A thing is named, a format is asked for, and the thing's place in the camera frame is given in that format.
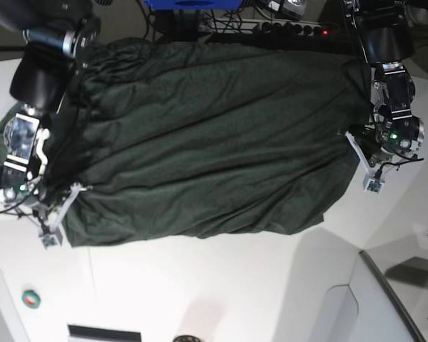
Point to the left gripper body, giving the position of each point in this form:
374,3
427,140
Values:
372,143

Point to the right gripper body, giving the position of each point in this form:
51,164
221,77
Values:
33,196

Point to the dark green t-shirt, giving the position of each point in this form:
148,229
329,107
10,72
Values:
198,140

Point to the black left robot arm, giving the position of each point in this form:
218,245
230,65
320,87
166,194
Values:
393,135

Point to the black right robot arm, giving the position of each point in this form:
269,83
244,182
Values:
58,36

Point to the green red emergency button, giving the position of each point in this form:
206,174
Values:
31,299

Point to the black round knob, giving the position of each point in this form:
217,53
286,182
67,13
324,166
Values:
186,338

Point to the white power strip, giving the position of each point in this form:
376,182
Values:
253,26

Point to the grey monitor frame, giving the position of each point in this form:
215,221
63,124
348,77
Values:
392,297

